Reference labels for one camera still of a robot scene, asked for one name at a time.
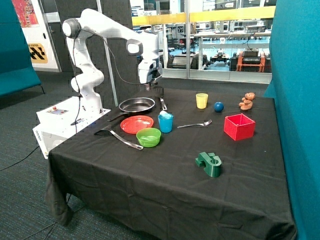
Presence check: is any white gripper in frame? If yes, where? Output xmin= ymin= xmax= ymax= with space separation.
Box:
xmin=138 ymin=59 xmax=163 ymax=91

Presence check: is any black spatula near pan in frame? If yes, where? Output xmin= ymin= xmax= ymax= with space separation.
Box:
xmin=152 ymin=85 xmax=167 ymax=111

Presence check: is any teal partition wall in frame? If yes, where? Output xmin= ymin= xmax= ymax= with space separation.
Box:
xmin=264 ymin=0 xmax=320 ymax=240

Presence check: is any teal sofa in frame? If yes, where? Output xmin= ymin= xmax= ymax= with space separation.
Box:
xmin=0 ymin=0 xmax=42 ymax=96

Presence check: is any red plastic plate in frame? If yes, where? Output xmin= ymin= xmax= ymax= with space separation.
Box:
xmin=120 ymin=115 xmax=154 ymax=134

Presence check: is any yellow plastic cup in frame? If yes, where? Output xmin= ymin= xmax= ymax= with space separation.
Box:
xmin=195 ymin=93 xmax=208 ymax=109

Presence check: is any white toy vegetable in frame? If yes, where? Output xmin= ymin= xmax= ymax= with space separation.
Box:
xmin=159 ymin=110 xmax=173 ymax=118

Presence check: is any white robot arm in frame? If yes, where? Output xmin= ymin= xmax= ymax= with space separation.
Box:
xmin=62 ymin=8 xmax=163 ymax=116

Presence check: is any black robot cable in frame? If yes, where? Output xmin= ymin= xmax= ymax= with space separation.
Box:
xmin=70 ymin=29 xmax=151 ymax=133

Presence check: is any white robot control box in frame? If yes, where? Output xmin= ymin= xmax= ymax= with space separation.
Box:
xmin=32 ymin=96 xmax=110 ymax=159

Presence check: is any green plastic bowl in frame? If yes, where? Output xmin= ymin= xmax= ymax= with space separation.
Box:
xmin=136 ymin=127 xmax=162 ymax=148

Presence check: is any green toy vegetable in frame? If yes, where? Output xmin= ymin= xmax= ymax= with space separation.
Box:
xmin=139 ymin=135 xmax=157 ymax=141

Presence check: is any black spatula steel handle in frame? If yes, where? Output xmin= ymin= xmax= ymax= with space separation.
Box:
xmin=94 ymin=124 xmax=144 ymax=151

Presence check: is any green printed block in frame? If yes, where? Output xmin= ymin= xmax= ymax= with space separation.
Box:
xmin=195 ymin=152 xmax=222 ymax=178

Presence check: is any red open box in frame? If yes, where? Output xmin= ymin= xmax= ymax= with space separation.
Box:
xmin=223 ymin=113 xmax=256 ymax=141

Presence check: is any blue plastic cup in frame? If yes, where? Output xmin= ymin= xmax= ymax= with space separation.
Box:
xmin=158 ymin=113 xmax=174 ymax=133

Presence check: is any blue ball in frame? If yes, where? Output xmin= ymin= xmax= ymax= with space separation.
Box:
xmin=213 ymin=101 xmax=224 ymax=113

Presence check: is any brown teddy bear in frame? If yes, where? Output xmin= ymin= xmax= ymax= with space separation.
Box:
xmin=238 ymin=92 xmax=256 ymax=111

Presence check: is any black frying pan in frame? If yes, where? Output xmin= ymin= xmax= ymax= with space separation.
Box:
xmin=107 ymin=97 xmax=156 ymax=122

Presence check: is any silver fork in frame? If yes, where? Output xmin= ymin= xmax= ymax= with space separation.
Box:
xmin=177 ymin=119 xmax=212 ymax=129

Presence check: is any black tablecloth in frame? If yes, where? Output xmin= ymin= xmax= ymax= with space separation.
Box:
xmin=45 ymin=89 xmax=298 ymax=240

